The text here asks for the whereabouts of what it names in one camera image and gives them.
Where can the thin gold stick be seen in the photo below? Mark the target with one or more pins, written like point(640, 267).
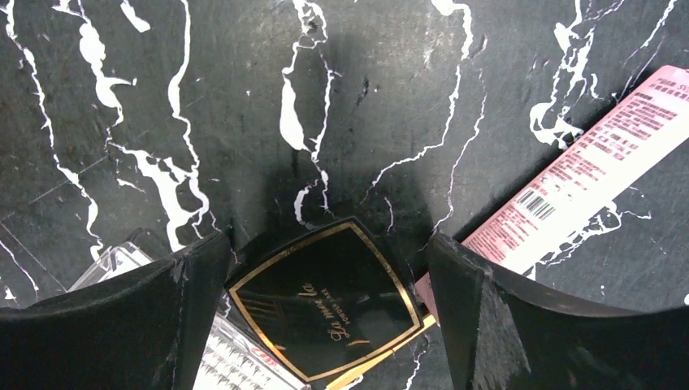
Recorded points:
point(354, 375)

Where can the clear eyelash case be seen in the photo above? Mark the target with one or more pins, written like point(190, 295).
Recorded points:
point(231, 360)

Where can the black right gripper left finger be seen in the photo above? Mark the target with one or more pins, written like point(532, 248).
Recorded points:
point(144, 329)

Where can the black gold powder compact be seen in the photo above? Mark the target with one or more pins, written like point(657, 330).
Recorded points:
point(326, 302)

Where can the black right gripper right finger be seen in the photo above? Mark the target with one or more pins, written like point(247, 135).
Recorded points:
point(502, 330)

